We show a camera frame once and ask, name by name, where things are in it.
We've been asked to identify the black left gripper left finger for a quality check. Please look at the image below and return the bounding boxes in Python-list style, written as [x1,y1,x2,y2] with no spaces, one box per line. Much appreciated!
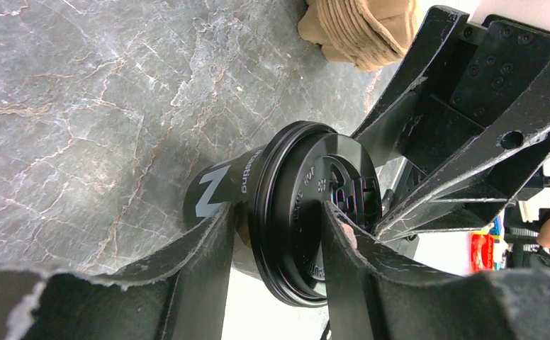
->
[0,203,235,339]

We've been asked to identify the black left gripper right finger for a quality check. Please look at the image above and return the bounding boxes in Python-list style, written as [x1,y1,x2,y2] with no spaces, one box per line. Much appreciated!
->
[321,202,550,339]

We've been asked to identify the colourful toy blocks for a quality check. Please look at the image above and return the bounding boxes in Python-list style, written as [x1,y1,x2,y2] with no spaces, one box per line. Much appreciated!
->
[469,216,509,273]

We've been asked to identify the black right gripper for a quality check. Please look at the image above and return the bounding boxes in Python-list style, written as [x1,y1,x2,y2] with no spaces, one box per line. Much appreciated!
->
[352,5,550,242]

